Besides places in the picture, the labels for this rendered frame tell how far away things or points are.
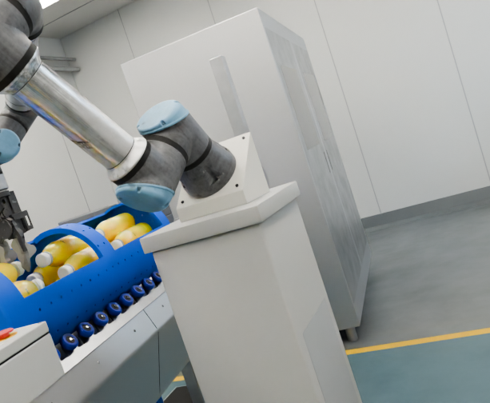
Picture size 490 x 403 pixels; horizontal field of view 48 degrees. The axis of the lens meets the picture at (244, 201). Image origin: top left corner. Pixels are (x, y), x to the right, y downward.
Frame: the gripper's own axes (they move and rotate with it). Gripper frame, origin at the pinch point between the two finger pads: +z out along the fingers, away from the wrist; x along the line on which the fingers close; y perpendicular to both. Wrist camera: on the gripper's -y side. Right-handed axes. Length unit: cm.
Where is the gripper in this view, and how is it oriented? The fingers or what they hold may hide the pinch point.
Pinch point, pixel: (17, 269)
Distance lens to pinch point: 151.3
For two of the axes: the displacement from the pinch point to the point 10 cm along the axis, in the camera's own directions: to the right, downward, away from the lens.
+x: -9.1, 2.8, 3.1
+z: 3.2, 9.4, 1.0
